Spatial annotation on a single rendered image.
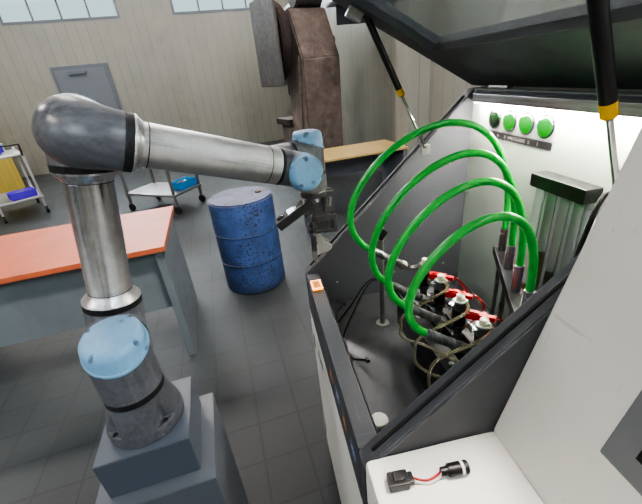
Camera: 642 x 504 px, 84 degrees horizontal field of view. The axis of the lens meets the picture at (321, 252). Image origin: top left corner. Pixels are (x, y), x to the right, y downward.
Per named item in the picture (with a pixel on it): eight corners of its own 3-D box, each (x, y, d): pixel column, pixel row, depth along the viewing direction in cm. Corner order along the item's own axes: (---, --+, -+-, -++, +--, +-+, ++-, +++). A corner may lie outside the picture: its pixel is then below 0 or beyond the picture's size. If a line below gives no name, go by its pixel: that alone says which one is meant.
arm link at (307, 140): (283, 132, 89) (312, 126, 93) (289, 175, 94) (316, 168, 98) (297, 134, 83) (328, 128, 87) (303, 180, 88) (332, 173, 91)
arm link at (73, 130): (20, 82, 46) (332, 148, 72) (31, 84, 54) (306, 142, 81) (23, 173, 49) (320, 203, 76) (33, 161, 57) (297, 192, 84)
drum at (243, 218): (281, 260, 333) (267, 180, 299) (290, 287, 289) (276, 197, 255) (226, 271, 324) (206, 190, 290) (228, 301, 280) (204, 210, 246)
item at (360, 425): (311, 314, 123) (306, 274, 116) (323, 311, 124) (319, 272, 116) (362, 502, 68) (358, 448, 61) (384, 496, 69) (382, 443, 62)
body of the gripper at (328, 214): (338, 233, 98) (334, 191, 92) (307, 239, 96) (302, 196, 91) (332, 223, 104) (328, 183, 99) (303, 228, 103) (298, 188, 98)
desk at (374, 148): (407, 199, 449) (408, 146, 419) (315, 218, 422) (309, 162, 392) (385, 186, 504) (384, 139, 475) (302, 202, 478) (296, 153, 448)
